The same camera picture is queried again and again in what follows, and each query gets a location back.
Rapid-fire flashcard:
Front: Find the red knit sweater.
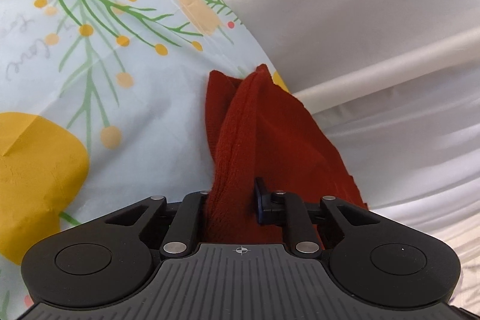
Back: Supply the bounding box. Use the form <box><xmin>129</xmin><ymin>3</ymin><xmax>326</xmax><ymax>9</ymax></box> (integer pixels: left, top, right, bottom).
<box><xmin>205</xmin><ymin>65</ymin><xmax>367</xmax><ymax>244</ymax></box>

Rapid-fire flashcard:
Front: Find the floral bed sheet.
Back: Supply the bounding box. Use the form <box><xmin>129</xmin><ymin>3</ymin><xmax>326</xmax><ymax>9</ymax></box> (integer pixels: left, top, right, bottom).
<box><xmin>1</xmin><ymin>0</ymin><xmax>269</xmax><ymax>319</ymax></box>

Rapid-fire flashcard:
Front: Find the white curtain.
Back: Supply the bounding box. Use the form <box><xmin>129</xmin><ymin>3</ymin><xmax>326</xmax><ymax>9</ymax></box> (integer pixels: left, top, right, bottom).
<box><xmin>224</xmin><ymin>0</ymin><xmax>479</xmax><ymax>312</ymax></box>

